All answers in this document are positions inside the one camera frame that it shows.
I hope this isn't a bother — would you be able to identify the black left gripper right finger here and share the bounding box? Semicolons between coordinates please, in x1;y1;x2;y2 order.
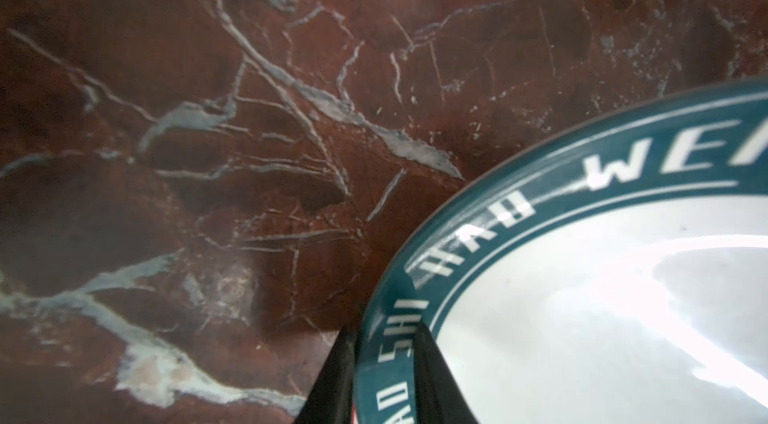
413;322;478;424

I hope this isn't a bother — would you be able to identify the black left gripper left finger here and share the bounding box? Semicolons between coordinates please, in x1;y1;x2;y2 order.
294;328;358;424

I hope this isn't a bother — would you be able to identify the white plate teal lettered rim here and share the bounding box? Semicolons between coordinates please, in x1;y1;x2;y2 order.
353;78;767;423

